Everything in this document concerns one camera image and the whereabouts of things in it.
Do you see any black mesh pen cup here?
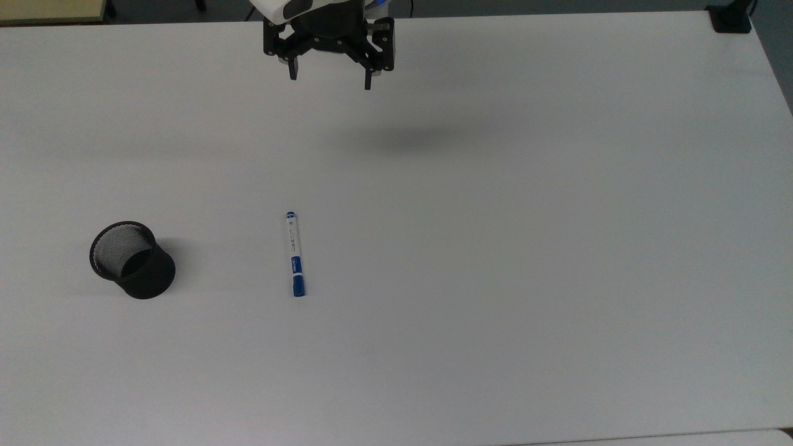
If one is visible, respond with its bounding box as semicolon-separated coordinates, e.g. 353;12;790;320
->
89;221;177;300

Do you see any light wooden side table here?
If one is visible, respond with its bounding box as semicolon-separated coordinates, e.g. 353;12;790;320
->
0;0;107;25

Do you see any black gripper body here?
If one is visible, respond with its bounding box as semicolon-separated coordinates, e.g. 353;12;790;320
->
263;0;396;73

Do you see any black table clamp mount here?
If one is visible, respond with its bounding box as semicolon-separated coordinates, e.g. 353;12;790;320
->
705;0;759;34

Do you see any blue and white marker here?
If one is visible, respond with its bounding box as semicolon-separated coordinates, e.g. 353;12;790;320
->
285;211;307;298

